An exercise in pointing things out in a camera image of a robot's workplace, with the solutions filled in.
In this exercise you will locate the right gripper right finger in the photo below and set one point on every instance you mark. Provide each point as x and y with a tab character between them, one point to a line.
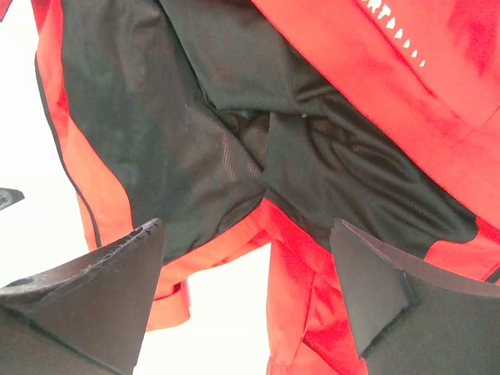
409	317

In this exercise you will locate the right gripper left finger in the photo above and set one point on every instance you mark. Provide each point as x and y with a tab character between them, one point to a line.
87	316

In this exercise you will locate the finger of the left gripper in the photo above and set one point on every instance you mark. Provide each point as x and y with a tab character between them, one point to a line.
9	196

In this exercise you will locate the red zip jacket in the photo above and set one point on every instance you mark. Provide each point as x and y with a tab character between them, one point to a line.
244	123

